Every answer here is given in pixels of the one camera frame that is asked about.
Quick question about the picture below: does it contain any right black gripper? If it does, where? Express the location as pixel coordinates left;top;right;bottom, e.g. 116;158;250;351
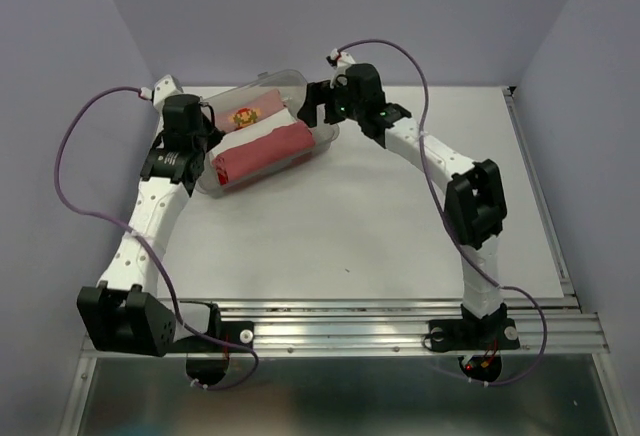
295;77;364;129

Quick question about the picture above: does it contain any dusty red t shirt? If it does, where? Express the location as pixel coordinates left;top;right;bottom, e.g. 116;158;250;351
212;122;315;186

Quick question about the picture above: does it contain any clear plastic storage bin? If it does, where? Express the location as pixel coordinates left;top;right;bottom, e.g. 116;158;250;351
196;70;339;197

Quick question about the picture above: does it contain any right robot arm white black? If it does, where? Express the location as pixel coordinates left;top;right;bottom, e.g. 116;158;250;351
297;63;520;353

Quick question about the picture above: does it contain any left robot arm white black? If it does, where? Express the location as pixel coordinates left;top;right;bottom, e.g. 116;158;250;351
77;94;224;357

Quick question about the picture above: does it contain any white rolled t shirt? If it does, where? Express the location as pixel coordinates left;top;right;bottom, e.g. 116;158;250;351
212;109;296;155

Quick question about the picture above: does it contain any pink rolled mario t shirt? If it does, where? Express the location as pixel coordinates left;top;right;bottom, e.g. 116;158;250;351
215;89;285;134

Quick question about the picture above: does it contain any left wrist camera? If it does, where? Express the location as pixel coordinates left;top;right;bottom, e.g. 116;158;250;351
151;74;183;108

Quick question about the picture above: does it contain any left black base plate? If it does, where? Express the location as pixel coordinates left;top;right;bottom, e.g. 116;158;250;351
167;320;254;354

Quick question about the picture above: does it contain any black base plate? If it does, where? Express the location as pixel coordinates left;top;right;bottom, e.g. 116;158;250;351
167;320;254;354
423;318;521;353

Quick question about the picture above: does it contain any aluminium frame rail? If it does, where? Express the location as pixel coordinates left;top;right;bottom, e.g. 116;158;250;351
80;297;612;357

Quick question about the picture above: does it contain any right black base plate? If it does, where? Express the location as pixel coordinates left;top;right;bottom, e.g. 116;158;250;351
423;318;521;353

